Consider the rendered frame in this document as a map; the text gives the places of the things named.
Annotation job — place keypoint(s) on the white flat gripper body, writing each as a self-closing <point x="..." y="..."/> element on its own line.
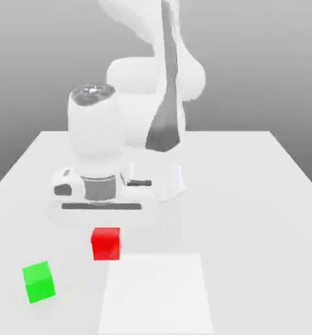
<point x="101" y="206"/>

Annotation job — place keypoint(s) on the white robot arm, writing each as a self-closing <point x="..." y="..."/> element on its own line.
<point x="95" y="130"/>

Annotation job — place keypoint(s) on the small red cube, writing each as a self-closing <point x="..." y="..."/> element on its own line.
<point x="106" y="244"/>

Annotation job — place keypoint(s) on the small green cube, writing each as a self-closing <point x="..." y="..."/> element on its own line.
<point x="38" y="282"/>

